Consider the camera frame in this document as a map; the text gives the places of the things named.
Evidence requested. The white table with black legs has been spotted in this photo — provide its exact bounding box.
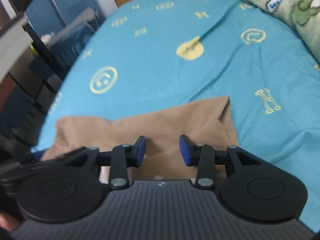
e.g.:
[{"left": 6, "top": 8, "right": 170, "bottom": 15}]
[{"left": 0, "top": 12, "right": 70, "bottom": 88}]

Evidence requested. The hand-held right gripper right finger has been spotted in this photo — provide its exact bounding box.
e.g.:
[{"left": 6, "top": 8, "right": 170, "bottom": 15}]
[{"left": 179, "top": 134, "right": 272, "bottom": 190}]

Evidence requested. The tan printed T-shirt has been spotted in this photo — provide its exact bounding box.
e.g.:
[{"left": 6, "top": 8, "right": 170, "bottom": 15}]
[{"left": 41, "top": 95, "right": 240, "bottom": 180}]

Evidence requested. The person's left forearm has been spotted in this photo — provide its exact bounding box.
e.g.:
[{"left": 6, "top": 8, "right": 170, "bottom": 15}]
[{"left": 0, "top": 212, "right": 19, "bottom": 233}]

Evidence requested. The teal patterned bed sheet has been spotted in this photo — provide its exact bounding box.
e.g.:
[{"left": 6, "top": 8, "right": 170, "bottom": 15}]
[{"left": 30, "top": 0, "right": 320, "bottom": 233}]

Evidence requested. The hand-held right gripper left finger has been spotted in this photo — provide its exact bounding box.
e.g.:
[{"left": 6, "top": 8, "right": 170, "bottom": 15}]
[{"left": 56, "top": 135, "right": 147, "bottom": 190}]

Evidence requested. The green cartoon printed blanket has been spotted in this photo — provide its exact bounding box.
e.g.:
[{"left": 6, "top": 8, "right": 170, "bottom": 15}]
[{"left": 220, "top": 0, "right": 320, "bottom": 64}]

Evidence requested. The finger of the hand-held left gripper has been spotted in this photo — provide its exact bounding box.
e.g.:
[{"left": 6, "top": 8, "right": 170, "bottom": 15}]
[{"left": 31, "top": 149, "right": 63, "bottom": 162}]

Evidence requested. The grey cloth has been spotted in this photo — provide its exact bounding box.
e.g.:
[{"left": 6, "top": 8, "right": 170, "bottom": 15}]
[{"left": 49, "top": 7, "right": 97, "bottom": 47}]

